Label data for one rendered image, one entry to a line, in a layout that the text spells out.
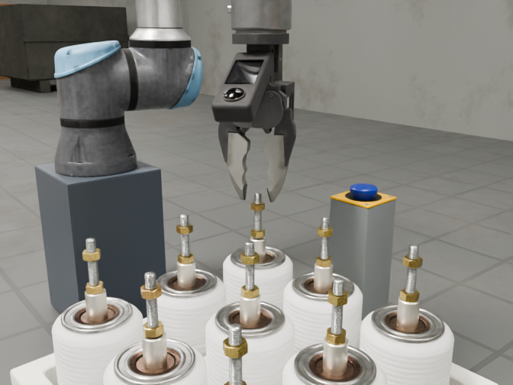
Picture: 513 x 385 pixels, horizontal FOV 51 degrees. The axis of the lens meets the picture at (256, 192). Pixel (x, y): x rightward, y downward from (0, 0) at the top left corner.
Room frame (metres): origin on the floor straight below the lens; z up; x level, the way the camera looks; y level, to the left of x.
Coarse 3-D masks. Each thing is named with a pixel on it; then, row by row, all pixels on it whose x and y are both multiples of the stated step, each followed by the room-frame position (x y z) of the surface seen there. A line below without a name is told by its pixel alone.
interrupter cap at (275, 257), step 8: (240, 248) 0.71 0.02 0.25; (272, 248) 0.71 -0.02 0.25; (232, 256) 0.69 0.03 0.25; (272, 256) 0.69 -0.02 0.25; (280, 256) 0.69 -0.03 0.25; (240, 264) 0.66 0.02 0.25; (256, 264) 0.66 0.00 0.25; (264, 264) 0.66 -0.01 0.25; (272, 264) 0.66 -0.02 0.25; (280, 264) 0.67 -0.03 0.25
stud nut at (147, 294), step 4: (144, 284) 0.45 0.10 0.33; (156, 284) 0.45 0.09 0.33; (140, 288) 0.44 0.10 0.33; (144, 288) 0.44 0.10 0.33; (156, 288) 0.44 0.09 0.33; (160, 288) 0.44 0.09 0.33; (140, 292) 0.44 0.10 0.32; (144, 292) 0.43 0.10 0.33; (148, 292) 0.43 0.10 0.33; (152, 292) 0.43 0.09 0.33; (156, 292) 0.44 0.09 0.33; (160, 292) 0.44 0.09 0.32; (144, 296) 0.43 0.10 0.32; (148, 296) 0.43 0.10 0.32; (152, 296) 0.43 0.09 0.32; (156, 296) 0.44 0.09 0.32
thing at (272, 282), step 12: (228, 264) 0.67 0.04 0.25; (288, 264) 0.67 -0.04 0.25; (228, 276) 0.66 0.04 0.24; (240, 276) 0.65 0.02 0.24; (264, 276) 0.64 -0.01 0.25; (276, 276) 0.65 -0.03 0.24; (288, 276) 0.66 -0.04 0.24; (228, 288) 0.66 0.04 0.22; (264, 288) 0.64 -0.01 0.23; (276, 288) 0.65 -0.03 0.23; (228, 300) 0.66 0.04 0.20; (264, 300) 0.64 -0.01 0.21; (276, 300) 0.65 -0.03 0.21
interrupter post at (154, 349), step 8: (144, 336) 0.44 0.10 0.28; (160, 336) 0.44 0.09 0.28; (144, 344) 0.43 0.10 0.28; (152, 344) 0.43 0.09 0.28; (160, 344) 0.43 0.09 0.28; (144, 352) 0.43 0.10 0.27; (152, 352) 0.43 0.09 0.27; (160, 352) 0.43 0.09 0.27; (144, 360) 0.44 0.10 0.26; (152, 360) 0.43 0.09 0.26; (160, 360) 0.43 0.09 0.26; (152, 368) 0.43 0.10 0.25
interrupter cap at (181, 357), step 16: (128, 352) 0.46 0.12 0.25; (176, 352) 0.46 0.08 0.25; (192, 352) 0.45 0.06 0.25; (128, 368) 0.43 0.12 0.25; (144, 368) 0.43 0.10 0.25; (160, 368) 0.43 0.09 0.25; (176, 368) 0.43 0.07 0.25; (192, 368) 0.43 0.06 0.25; (128, 384) 0.41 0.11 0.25; (144, 384) 0.41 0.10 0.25; (160, 384) 0.41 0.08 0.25
